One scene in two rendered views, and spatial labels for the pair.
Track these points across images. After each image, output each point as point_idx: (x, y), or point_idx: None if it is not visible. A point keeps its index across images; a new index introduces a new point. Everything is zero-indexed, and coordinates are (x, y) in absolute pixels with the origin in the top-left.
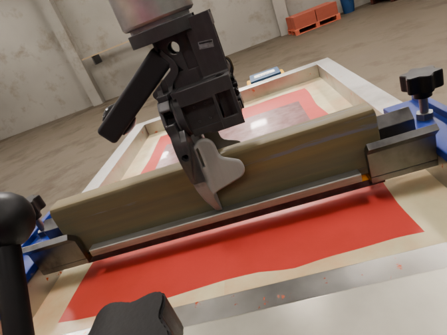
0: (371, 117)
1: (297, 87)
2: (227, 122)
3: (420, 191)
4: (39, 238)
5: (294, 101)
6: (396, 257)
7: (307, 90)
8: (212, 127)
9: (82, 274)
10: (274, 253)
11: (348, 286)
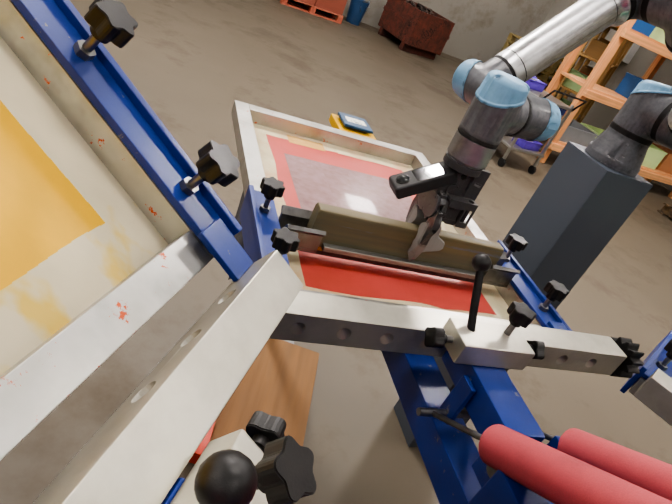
0: (500, 253)
1: (393, 164)
2: (458, 224)
3: (493, 296)
4: (261, 212)
5: None
6: (501, 320)
7: None
8: (447, 221)
9: (296, 257)
10: (431, 297)
11: None
